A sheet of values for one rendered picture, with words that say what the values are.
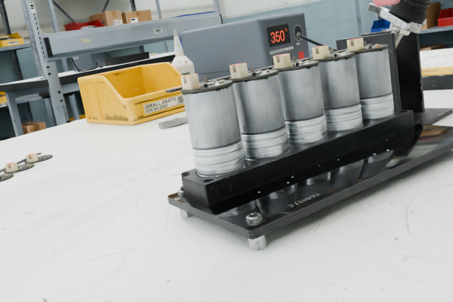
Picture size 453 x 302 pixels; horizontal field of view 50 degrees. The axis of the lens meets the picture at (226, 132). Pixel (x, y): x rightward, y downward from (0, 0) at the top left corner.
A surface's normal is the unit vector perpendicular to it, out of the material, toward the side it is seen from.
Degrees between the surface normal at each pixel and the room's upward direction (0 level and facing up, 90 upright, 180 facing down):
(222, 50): 90
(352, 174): 0
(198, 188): 90
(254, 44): 90
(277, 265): 0
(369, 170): 0
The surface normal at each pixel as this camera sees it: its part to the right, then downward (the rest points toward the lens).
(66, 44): 0.71, 0.02
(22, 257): -0.17, -0.97
